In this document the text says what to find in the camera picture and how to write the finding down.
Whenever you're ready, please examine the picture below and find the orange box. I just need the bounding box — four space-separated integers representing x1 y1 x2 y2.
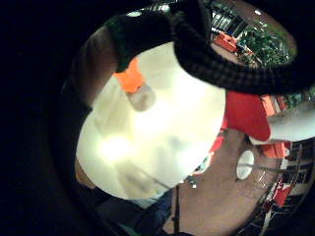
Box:
213 30 239 53

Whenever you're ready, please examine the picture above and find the red and white santa hat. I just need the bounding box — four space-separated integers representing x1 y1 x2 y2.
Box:
224 90 315 144

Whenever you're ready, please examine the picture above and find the green plant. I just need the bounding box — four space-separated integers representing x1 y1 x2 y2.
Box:
238 25 297 68

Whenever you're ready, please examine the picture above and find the orange tag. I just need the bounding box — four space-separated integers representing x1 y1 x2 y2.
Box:
112 57 147 95

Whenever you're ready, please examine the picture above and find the white cup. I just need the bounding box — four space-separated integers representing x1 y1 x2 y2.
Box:
235 149 256 181

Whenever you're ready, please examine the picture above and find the red chair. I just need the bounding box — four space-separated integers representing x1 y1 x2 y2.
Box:
273 182 293 208

